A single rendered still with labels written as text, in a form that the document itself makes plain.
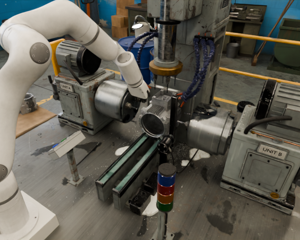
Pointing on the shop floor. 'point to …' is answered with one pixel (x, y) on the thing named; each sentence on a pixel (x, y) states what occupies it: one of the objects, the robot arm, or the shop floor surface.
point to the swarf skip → (295, 64)
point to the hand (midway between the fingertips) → (143, 98)
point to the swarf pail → (232, 50)
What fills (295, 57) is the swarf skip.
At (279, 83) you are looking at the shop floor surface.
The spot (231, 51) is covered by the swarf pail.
